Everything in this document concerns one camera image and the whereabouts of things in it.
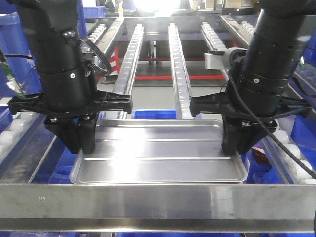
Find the blue bin lower right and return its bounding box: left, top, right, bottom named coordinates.
left=223, top=100, right=316, bottom=185

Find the steel shelf front beam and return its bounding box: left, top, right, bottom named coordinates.
left=0, top=183, right=316, bottom=233

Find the centre left roller track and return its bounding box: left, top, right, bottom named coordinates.
left=113, top=24, right=144, bottom=95

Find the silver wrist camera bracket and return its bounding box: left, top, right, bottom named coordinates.
left=204, top=47, right=247, bottom=70

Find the blue bin lower left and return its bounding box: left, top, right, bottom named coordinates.
left=48, top=148, right=77, bottom=184

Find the large blue crate upper left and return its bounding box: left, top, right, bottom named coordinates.
left=0, top=0, right=91, bottom=110

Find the blue crate upper right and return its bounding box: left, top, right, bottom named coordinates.
left=291, top=0, right=316, bottom=62

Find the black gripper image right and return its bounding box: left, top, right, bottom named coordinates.
left=189, top=92, right=312, bottom=156

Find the red white striped post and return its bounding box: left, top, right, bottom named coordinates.
left=109, top=47, right=120, bottom=76

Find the blue bin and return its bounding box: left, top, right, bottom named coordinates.
left=132, top=109, right=177, bottom=119
left=223, top=100, right=316, bottom=185
left=48, top=148, right=77, bottom=184

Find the blue bin lower centre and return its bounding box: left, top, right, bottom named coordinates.
left=132, top=109, right=177, bottom=119

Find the black cable image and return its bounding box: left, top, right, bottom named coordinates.
left=63, top=30, right=113, bottom=76
left=227, top=57, right=316, bottom=179

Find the silver metal tray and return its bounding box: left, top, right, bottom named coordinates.
left=70, top=119, right=248, bottom=184

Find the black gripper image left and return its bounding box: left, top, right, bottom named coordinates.
left=8, top=91, right=132, bottom=154

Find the black cable image right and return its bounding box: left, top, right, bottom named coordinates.
left=227, top=57, right=316, bottom=179

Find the black cable image left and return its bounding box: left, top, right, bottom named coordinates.
left=63, top=30, right=113, bottom=76

